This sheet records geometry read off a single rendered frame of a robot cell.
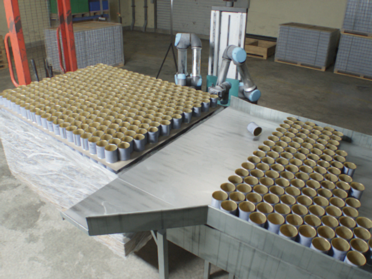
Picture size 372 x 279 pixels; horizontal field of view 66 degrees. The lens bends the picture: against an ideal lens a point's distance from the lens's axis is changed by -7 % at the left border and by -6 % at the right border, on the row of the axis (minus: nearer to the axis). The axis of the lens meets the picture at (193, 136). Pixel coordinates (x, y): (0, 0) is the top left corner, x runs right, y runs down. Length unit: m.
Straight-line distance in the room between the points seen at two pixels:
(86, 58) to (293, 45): 5.31
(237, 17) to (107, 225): 2.28
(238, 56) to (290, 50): 6.26
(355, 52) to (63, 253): 7.65
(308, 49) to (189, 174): 7.33
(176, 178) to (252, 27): 9.64
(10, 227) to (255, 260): 2.37
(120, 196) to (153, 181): 0.19
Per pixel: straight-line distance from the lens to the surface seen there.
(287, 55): 8.81
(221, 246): 1.39
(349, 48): 8.47
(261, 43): 10.21
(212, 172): 1.59
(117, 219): 1.23
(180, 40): 2.85
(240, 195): 1.36
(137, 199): 1.42
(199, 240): 1.45
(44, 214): 3.18
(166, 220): 1.25
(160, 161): 1.67
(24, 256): 2.85
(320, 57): 8.57
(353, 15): 8.39
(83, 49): 6.99
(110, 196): 1.46
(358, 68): 8.54
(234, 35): 3.01
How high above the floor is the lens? 1.98
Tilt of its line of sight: 28 degrees down
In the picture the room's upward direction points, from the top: 2 degrees clockwise
